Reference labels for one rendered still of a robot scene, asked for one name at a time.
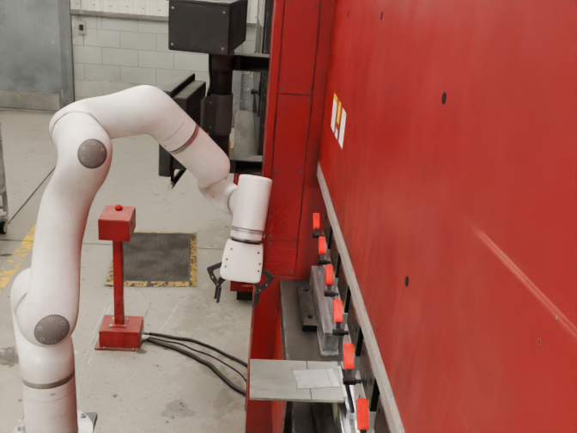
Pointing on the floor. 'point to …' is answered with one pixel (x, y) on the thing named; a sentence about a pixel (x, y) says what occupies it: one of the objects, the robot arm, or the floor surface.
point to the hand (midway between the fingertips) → (236, 301)
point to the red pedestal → (130, 338)
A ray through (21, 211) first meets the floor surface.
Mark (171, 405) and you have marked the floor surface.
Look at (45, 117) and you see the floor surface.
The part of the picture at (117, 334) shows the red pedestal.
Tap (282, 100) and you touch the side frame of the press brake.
